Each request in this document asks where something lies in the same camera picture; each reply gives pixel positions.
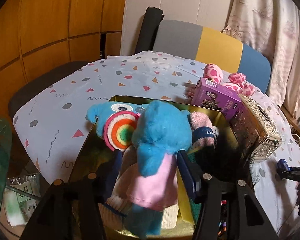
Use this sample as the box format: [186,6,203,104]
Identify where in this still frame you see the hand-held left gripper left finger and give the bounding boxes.
[20,152,123,240]

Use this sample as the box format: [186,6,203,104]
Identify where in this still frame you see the green yellow scrub sponge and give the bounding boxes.
[177,175,203,225]

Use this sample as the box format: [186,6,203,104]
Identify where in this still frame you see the black chair seat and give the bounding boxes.
[7,61,91,121]

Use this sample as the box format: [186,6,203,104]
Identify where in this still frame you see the gold tin box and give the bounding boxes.
[69,95,241,238]

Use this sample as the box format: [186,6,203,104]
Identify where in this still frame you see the clear plastic bag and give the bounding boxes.
[4,173,43,227]

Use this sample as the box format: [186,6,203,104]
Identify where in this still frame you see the silver ornate tissue box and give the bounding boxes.
[237,94,283,161]

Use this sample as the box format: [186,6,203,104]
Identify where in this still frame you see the black rolled mat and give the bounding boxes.
[134,7,164,55]

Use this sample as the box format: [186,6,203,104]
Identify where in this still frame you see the green floor mat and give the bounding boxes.
[0,117,13,230]

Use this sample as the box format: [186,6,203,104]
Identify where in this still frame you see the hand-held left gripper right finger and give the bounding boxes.
[176,150,280,240]

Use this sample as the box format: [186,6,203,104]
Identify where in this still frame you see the blue plush toy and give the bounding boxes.
[86,99,193,239]

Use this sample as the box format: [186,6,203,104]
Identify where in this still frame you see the pink spotted plush toy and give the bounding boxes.
[203,63,256,97]

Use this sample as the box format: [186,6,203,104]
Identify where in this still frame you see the purple cardboard box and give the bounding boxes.
[191,77,251,126]

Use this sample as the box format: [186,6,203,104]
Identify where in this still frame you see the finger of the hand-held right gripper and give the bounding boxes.
[276,160,300,180]

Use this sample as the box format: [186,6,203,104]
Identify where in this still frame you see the grey yellow blue chair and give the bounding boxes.
[152,19,272,93]

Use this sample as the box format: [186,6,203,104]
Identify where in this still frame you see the printed beige curtain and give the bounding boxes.
[222,0,300,122]

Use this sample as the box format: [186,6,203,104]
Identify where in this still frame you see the wooden wardrobe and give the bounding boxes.
[0,0,129,99]

